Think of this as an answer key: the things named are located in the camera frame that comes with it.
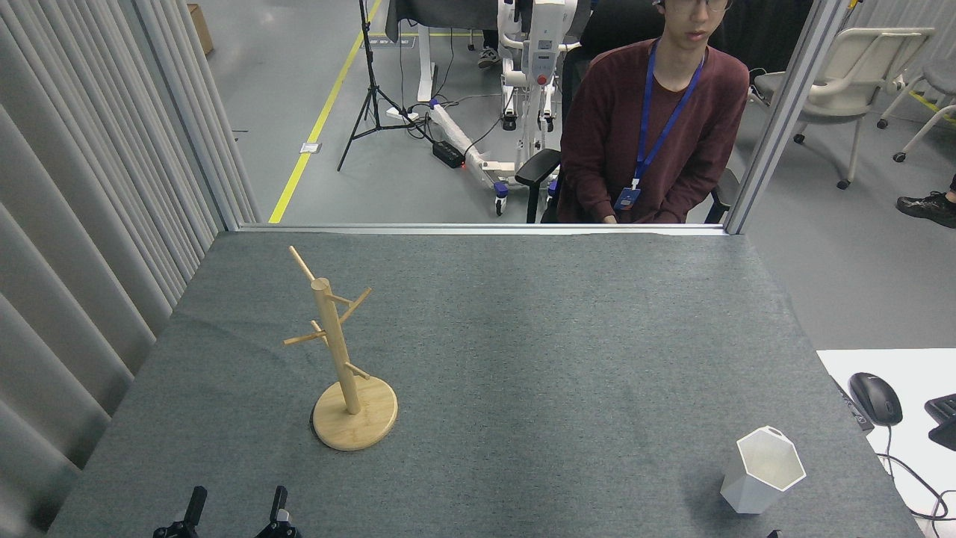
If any cardboard box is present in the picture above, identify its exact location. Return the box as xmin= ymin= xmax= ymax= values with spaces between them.
xmin=187 ymin=4 xmax=214 ymax=56

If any blue lanyard with badge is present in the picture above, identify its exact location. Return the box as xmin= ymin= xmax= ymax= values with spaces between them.
xmin=614 ymin=37 xmax=706 ymax=212

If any white office chair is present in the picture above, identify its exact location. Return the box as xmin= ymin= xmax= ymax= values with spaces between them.
xmin=751 ymin=28 xmax=936 ymax=190

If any person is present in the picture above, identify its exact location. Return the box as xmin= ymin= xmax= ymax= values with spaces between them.
xmin=556 ymin=0 xmax=751 ymax=225

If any white stand on wheels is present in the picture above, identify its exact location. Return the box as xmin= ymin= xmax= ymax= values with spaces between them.
xmin=429 ymin=0 xmax=580 ymax=217

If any grey curtain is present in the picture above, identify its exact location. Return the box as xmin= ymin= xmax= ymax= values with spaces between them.
xmin=0 ymin=0 xmax=262 ymax=538

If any black power strip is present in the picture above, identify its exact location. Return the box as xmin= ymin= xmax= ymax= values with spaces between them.
xmin=432 ymin=140 xmax=468 ymax=169

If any black tripod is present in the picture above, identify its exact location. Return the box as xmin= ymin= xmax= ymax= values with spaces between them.
xmin=337 ymin=0 xmax=435 ymax=172

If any grey felt table cover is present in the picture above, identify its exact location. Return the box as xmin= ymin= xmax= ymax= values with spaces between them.
xmin=46 ymin=230 xmax=924 ymax=538

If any grey-seat chair with white legs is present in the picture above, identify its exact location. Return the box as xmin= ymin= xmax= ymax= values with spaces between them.
xmin=878 ymin=58 xmax=956 ymax=163

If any wooden cup rack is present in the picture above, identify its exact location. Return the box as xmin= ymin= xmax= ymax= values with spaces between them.
xmin=283 ymin=246 xmax=399 ymax=451

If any black office chair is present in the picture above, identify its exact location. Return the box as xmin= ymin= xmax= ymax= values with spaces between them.
xmin=515 ymin=0 xmax=740 ymax=225

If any black computer mouse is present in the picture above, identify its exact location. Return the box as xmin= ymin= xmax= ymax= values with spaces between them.
xmin=848 ymin=372 xmax=903 ymax=427

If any white hexagonal cup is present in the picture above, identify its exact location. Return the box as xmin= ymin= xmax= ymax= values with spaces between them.
xmin=720 ymin=426 xmax=807 ymax=515

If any desk with white leg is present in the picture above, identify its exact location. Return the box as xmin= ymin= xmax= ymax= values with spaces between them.
xmin=385 ymin=0 xmax=503 ymax=104

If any black keyboard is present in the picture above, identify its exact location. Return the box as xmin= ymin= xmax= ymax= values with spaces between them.
xmin=925 ymin=394 xmax=956 ymax=452

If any black shoe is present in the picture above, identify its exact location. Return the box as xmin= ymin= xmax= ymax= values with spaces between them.
xmin=896 ymin=191 xmax=956 ymax=229

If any black mouse cable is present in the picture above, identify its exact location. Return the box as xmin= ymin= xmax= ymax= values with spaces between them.
xmin=874 ymin=424 xmax=956 ymax=521

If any white side table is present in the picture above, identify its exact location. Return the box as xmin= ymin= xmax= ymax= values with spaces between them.
xmin=816 ymin=348 xmax=956 ymax=538

